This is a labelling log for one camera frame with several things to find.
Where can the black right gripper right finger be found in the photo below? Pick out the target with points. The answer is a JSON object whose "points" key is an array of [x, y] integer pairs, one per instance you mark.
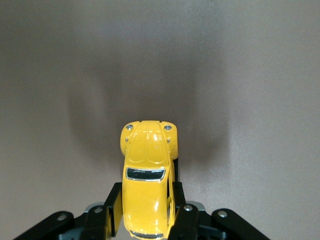
{"points": [[186, 225]]}

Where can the yellow beetle toy car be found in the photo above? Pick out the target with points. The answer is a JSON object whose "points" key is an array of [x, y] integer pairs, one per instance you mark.
{"points": [[147, 195]]}

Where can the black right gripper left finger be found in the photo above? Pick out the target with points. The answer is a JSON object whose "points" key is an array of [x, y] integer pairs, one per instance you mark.
{"points": [[100, 225]]}

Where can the brown table mat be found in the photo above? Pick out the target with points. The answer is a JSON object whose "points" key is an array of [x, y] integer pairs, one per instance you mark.
{"points": [[160, 62]]}

